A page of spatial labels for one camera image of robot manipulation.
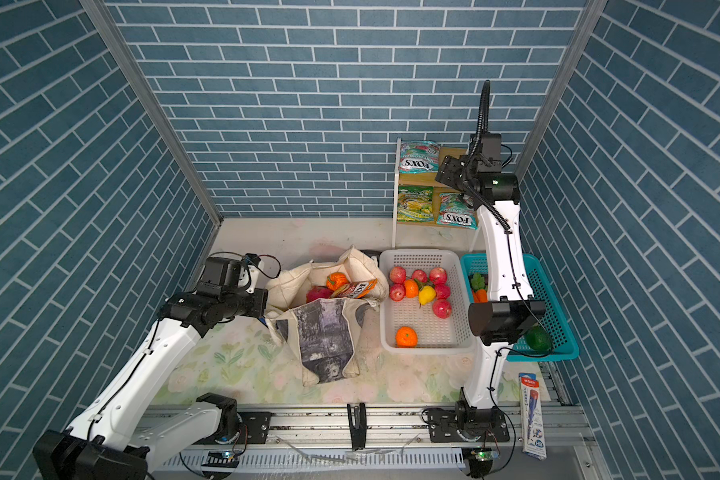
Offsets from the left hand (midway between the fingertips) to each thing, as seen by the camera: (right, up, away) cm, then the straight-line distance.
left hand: (268, 296), depth 78 cm
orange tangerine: (+37, -13, +6) cm, 40 cm away
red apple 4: (+36, -1, +15) cm, 39 cm away
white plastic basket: (+45, -7, +17) cm, 49 cm away
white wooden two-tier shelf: (+44, +33, +8) cm, 56 cm away
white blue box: (+67, -33, -6) cm, 75 cm away
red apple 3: (+50, +3, +20) cm, 54 cm away
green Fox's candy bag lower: (+56, +25, +20) cm, 64 cm away
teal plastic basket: (+80, -14, +2) cm, 82 cm away
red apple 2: (+44, +3, +20) cm, 48 cm away
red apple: (+36, +4, +19) cm, 41 cm away
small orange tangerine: (+40, 0, +15) cm, 43 cm away
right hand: (+47, +35, 0) cm, 59 cm away
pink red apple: (+49, -6, +11) cm, 50 cm away
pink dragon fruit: (+11, -1, +11) cm, 16 cm away
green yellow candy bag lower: (+42, +27, +21) cm, 54 cm away
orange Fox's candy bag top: (+23, +1, +4) cm, 23 cm away
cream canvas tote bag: (+16, -10, -3) cm, 19 cm away
